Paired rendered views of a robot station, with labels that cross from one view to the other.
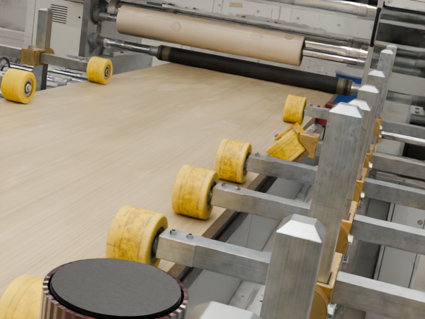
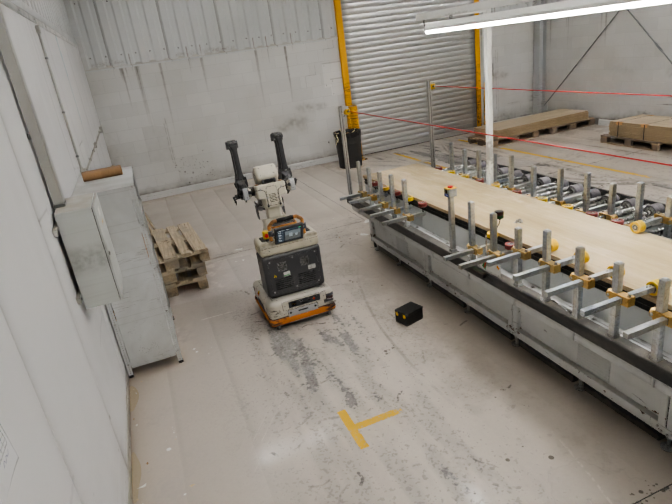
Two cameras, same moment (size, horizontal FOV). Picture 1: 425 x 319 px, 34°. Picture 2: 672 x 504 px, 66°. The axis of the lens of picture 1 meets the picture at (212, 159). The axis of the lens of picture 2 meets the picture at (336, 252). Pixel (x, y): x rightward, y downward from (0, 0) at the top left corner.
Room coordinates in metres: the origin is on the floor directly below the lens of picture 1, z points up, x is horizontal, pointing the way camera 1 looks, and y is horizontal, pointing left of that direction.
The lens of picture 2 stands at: (2.44, -2.69, 2.33)
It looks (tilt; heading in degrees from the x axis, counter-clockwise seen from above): 22 degrees down; 148
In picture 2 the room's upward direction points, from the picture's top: 8 degrees counter-clockwise
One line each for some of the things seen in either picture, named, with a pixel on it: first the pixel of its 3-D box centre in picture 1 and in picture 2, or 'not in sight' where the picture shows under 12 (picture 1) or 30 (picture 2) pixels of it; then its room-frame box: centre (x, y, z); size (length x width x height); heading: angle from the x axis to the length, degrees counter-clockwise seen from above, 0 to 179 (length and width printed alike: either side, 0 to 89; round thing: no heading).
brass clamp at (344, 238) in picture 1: (334, 225); (581, 280); (1.00, -0.20, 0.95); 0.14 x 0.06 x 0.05; 166
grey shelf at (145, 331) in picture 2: not in sight; (130, 268); (-2.03, -1.93, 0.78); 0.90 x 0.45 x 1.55; 166
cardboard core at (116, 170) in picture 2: not in sight; (102, 173); (-2.13, -1.91, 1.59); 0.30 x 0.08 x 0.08; 76
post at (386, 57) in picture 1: (369, 133); not in sight; (1.95, -0.43, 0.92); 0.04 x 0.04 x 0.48; 76
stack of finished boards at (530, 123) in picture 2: not in sight; (531, 122); (-4.52, 7.08, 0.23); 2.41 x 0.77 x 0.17; 78
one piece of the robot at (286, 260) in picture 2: not in sight; (288, 256); (-1.52, -0.69, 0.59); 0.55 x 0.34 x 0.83; 76
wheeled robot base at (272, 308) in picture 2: not in sight; (292, 294); (-1.61, -0.67, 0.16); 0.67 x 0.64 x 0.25; 166
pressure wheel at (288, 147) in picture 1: (286, 148); not in sight; (1.54, -0.16, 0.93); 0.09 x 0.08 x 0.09; 76
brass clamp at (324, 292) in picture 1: (312, 287); (549, 265); (0.76, -0.14, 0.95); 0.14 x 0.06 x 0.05; 166
